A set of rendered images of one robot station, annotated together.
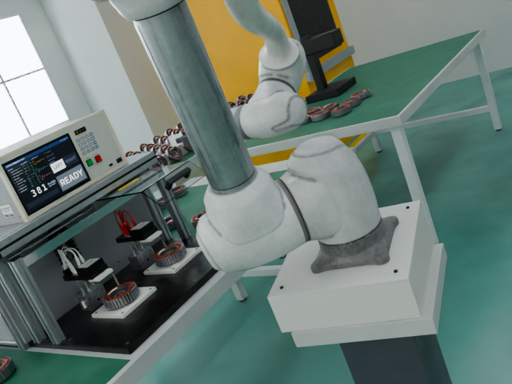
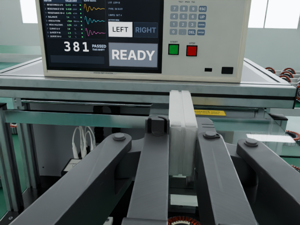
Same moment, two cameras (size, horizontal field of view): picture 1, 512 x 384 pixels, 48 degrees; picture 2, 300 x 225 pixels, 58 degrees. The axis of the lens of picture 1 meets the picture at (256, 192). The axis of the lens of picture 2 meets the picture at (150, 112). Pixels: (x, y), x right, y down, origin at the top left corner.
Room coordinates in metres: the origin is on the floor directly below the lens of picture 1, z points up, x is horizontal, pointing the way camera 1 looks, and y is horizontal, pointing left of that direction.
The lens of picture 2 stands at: (1.51, 0.03, 1.25)
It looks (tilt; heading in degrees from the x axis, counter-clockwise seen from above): 20 degrees down; 54
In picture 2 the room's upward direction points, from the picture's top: 1 degrees clockwise
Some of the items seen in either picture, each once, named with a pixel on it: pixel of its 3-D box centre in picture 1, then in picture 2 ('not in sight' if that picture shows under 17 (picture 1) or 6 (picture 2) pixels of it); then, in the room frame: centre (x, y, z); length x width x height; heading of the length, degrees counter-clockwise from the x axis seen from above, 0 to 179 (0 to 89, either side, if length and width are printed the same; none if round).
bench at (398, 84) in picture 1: (384, 137); not in sight; (3.70, -0.93, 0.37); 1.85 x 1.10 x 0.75; 140
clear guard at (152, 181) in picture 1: (148, 187); (211, 139); (1.87, 0.33, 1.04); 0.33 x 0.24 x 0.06; 50
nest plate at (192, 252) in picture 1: (172, 260); not in sight; (1.84, 0.35, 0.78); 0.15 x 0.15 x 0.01; 50
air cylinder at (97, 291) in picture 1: (92, 296); not in sight; (1.74, 0.61, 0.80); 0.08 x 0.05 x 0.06; 140
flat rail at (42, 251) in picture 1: (97, 215); (132, 121); (1.81, 0.50, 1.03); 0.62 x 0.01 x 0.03; 140
